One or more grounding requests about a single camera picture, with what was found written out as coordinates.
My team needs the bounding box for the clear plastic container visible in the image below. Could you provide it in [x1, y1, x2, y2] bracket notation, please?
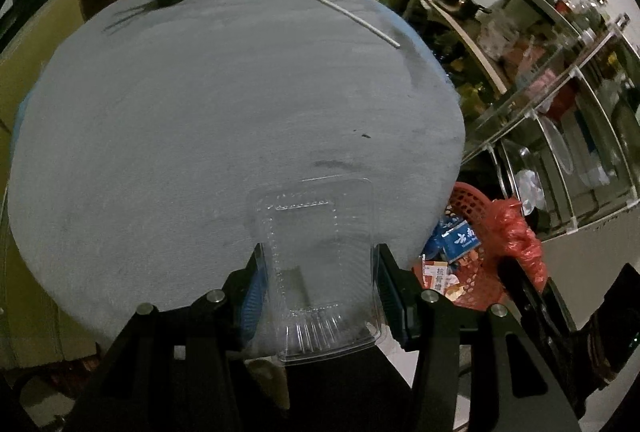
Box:
[247, 177, 386, 365]

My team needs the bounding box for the white long box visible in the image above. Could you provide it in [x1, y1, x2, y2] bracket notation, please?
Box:
[422, 259, 463, 300]

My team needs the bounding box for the red plastic bag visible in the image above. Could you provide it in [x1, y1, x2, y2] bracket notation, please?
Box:
[487, 198, 543, 290]

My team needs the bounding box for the white plastic bag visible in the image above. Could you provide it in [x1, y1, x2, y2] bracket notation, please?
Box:
[515, 169, 546, 213]

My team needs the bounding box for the round grey clothed table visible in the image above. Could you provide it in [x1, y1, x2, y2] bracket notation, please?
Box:
[9, 0, 466, 358]

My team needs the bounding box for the wooden board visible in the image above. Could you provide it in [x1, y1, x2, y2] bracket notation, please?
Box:
[435, 9, 506, 95]

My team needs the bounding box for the blue printed box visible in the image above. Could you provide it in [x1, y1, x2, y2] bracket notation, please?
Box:
[430, 217, 481, 263]

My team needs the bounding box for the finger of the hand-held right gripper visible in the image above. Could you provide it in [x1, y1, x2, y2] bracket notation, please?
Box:
[542, 277, 577, 333]
[497, 257, 553, 338]

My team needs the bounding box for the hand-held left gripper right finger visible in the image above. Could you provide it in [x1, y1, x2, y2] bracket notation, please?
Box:
[372, 242, 583, 432]

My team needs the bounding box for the red plastic basket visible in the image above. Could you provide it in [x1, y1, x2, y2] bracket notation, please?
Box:
[412, 182, 511, 313]

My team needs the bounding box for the white thin rod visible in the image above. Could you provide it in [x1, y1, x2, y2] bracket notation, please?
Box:
[232, 0, 402, 48]

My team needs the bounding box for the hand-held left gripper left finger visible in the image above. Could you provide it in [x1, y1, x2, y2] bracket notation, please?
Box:
[70, 242, 268, 432]

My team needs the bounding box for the metal storage rack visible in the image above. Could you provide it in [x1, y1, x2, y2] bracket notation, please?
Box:
[400, 0, 640, 233]

